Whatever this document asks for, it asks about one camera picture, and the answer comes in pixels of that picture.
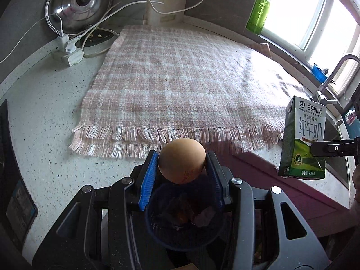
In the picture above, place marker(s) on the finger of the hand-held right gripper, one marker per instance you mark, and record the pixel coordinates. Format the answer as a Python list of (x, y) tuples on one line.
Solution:
[(334, 147)]

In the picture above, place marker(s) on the steel sink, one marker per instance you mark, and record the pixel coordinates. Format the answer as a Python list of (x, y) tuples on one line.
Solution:
[(336, 166)]

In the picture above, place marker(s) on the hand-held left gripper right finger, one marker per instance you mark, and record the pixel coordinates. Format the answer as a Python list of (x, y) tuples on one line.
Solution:
[(216, 181)]

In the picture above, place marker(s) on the small blue container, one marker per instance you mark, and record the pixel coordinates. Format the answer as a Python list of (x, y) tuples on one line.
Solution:
[(319, 73)]

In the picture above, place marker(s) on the green plastic bottle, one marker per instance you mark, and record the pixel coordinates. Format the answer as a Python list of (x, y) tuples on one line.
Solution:
[(260, 14)]

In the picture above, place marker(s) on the steel kitchen faucet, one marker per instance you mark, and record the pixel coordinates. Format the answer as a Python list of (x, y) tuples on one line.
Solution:
[(337, 70)]

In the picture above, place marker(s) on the steel pot lid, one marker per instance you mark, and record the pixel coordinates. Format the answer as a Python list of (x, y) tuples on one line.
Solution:
[(64, 19)]

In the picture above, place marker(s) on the pink plaid fringed cloth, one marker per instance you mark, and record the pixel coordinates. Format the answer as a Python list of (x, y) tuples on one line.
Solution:
[(182, 84)]

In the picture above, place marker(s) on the white power strip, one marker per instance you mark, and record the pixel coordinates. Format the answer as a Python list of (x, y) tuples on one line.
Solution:
[(70, 57)]

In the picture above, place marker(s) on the white window frame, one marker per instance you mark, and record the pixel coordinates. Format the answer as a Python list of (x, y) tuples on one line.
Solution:
[(302, 33)]

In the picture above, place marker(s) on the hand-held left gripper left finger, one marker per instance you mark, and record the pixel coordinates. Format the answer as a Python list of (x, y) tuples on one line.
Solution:
[(146, 181)]

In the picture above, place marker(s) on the green white milk carton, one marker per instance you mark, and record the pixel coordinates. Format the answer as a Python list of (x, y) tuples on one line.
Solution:
[(303, 129)]

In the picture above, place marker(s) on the black cooktop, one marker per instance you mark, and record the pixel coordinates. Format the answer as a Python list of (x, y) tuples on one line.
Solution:
[(11, 146)]

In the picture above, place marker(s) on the brown egg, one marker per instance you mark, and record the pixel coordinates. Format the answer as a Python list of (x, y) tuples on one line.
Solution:
[(181, 160)]

